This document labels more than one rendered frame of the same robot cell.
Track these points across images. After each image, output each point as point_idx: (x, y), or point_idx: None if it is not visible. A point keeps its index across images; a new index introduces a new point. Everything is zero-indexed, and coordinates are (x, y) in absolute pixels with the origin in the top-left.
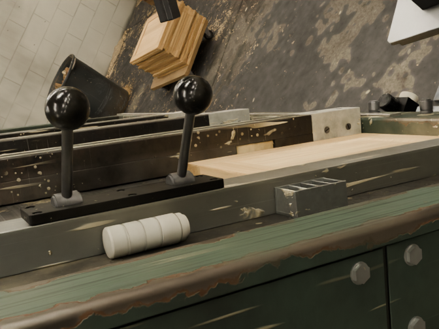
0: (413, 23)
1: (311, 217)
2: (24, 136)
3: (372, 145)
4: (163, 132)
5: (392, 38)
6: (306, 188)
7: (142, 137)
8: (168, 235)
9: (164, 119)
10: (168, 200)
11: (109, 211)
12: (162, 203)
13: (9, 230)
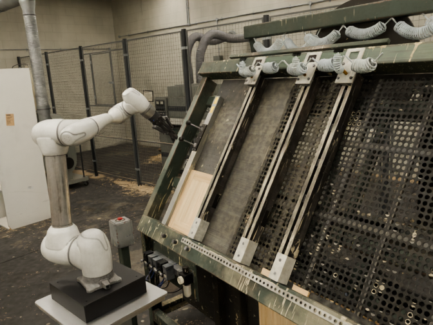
0: (153, 290)
1: (178, 141)
2: (281, 158)
3: (188, 215)
4: (220, 174)
5: (164, 291)
6: (185, 160)
7: (218, 164)
8: None
9: (250, 214)
10: None
11: None
12: None
13: (204, 122)
